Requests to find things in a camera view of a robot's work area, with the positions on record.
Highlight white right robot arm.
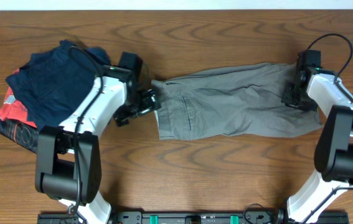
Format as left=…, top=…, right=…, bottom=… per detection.
left=278, top=67, right=353, bottom=223

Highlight black patterned folded garment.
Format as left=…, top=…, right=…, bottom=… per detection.
left=0, top=119, right=39, bottom=154

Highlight grey shorts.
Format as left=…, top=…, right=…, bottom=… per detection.
left=151, top=63, right=322, bottom=140

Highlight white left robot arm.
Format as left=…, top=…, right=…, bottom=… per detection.
left=35, top=65, right=159, bottom=223

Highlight navy blue folded garment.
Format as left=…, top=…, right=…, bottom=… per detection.
left=6, top=40, right=110, bottom=130

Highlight red folded garment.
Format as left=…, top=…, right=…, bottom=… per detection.
left=0, top=87, right=37, bottom=128

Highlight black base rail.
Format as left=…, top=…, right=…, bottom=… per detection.
left=37, top=205, right=350, bottom=224

